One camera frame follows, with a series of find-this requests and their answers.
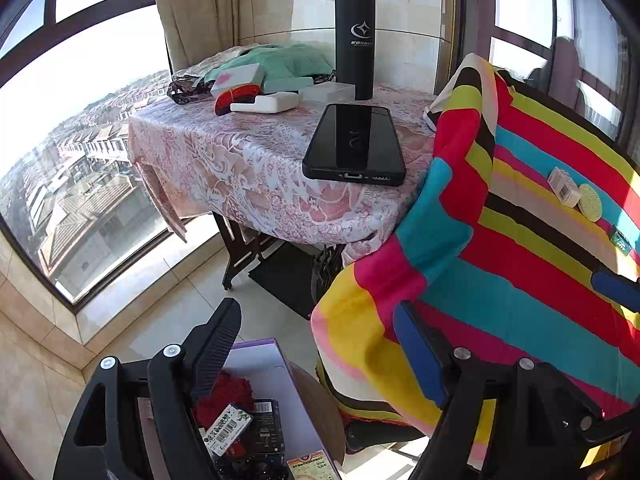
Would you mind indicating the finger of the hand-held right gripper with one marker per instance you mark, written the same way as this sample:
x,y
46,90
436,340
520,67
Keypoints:
x,y
615,290

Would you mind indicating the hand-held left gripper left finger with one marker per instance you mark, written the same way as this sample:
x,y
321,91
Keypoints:
x,y
212,355

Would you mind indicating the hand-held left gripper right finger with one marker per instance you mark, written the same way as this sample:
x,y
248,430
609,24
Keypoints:
x,y
422,355

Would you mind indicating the red knitted cloth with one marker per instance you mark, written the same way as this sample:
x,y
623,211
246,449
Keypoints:
x,y
225,392

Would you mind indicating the purple cardboard box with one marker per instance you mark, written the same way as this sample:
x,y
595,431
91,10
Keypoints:
x,y
280,375

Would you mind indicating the small green box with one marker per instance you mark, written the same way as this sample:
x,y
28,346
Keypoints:
x,y
621,241

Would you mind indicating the black printed box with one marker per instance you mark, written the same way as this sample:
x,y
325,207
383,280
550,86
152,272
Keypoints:
x,y
267,425

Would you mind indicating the green round sponge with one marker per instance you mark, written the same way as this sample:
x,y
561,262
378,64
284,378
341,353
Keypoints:
x,y
590,203

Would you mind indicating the black iron table stand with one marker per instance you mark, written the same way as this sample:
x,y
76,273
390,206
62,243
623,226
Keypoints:
x,y
280,270

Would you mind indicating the brown round board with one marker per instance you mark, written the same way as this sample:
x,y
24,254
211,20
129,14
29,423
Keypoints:
x,y
322,410

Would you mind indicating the striped colourful blanket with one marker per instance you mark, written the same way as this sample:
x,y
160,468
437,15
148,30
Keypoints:
x,y
500,270

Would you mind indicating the yellow green printed box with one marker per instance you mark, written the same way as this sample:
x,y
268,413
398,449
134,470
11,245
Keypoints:
x,y
312,467

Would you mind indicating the pink floral tablecloth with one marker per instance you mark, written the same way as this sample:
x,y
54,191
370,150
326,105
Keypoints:
x,y
240,170

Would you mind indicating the black smartphone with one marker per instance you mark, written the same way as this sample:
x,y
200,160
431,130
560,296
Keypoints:
x,y
352,145

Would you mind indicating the dark patterned cloth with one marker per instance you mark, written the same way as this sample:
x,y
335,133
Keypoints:
x,y
185,91

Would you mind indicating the white box pink print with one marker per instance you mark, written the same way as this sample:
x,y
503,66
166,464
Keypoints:
x,y
237,77

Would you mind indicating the clear plastic box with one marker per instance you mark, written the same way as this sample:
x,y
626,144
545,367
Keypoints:
x,y
327,92

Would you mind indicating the light teal box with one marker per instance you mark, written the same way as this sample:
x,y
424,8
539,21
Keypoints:
x,y
289,86

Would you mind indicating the mint green cloth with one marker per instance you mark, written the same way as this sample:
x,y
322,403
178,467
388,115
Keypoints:
x,y
295,62

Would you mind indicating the black thermos bottle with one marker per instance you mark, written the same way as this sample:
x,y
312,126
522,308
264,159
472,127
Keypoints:
x,y
355,45

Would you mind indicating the curved dark window frame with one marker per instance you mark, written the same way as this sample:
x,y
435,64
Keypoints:
x,y
75,15

